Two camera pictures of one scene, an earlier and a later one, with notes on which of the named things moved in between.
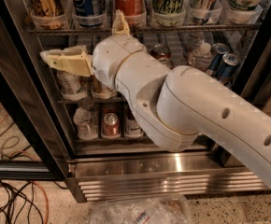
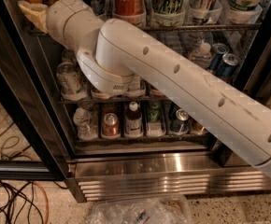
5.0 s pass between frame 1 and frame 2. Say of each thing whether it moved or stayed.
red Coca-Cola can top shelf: stayed
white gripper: moved
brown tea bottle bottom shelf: stayed
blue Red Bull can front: stayed
